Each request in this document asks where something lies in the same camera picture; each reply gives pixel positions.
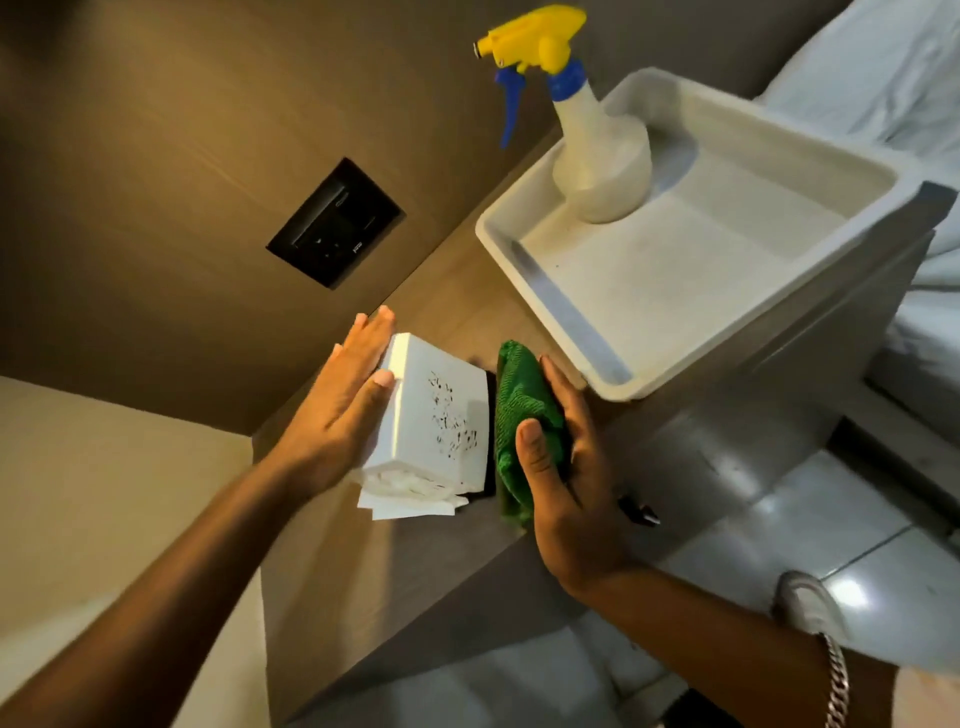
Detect person's left hand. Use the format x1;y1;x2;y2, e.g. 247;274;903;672
270;305;397;502

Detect person's right hand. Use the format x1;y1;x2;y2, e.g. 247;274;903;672
516;354;640;603

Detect white speckled tissue box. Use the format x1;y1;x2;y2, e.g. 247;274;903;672
352;332;492;496

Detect green microfiber cloth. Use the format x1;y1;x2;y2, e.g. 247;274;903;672
493;339;575;526

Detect person's left forearm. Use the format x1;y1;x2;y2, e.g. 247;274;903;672
0;450;331;728

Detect person's right forearm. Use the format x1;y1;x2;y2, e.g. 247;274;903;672
577;562;901;728

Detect white paper tissues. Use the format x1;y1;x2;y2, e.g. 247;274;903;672
356;468;470;522

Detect wooden nightstand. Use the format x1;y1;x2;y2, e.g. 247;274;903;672
251;127;957;725

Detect black pen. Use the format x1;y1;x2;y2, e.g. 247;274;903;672
617;493;663;528

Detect white plastic tray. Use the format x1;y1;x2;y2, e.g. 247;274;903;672
474;67;927;402

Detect person's white shoe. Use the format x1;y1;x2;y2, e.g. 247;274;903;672
772;571;852;642

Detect yellow blue spray bottle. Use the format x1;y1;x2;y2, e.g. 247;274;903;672
472;3;654;225

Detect black wall switch panel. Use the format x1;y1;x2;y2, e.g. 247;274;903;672
266;157;406;290

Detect silver chain bracelet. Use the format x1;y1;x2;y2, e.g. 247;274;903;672
817;633;852;728

